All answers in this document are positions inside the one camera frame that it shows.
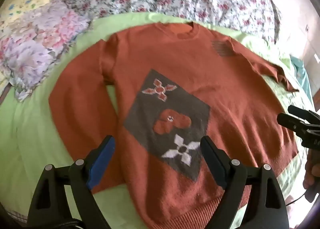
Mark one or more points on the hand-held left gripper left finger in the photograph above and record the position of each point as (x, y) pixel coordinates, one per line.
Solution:
(103, 159)

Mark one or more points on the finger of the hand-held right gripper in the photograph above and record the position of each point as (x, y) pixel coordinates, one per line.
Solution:
(303, 114)
(291, 121)

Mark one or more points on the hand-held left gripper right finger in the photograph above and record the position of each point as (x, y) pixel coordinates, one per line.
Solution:
(212, 161)

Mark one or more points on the orange knit sweater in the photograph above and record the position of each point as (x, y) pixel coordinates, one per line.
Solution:
(175, 56)

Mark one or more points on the person's right hand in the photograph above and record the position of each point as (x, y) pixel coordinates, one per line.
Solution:
(311, 171)

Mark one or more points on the teal cloth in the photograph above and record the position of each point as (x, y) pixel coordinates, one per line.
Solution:
(300, 71)

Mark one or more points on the light green bedsheet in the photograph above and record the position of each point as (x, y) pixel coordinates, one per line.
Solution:
(30, 131)

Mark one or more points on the pastel floral pillow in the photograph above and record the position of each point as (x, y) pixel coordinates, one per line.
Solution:
(37, 43)

